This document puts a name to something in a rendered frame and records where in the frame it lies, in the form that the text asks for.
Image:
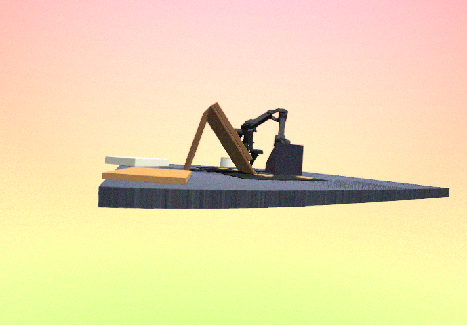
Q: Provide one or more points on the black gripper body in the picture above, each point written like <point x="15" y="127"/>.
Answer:
<point x="252" y="150"/>

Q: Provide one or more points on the white flat square slab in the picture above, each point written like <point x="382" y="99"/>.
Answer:
<point x="136" y="161"/>

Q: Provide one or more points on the small grey cylinder with orange top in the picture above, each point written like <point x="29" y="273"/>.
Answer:
<point x="225" y="162"/>

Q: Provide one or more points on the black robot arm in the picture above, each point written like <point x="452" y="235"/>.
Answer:
<point x="249" y="127"/>

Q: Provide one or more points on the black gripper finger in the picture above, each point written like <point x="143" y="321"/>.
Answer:
<point x="254" y="157"/>

